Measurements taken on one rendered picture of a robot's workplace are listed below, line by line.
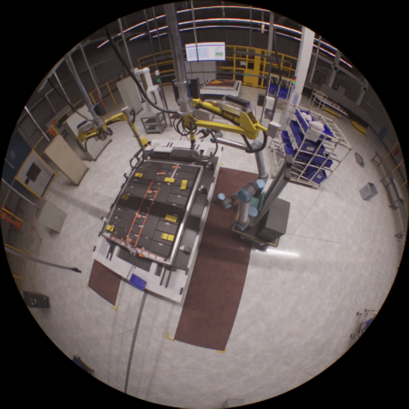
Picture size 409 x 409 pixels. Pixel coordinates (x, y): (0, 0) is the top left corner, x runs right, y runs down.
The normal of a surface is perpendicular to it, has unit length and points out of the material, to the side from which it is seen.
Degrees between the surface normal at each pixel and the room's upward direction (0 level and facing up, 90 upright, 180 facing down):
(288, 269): 0
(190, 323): 0
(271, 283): 0
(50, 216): 90
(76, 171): 90
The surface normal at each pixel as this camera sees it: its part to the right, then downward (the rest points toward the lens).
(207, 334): -0.07, -0.45
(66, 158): 0.97, 0.20
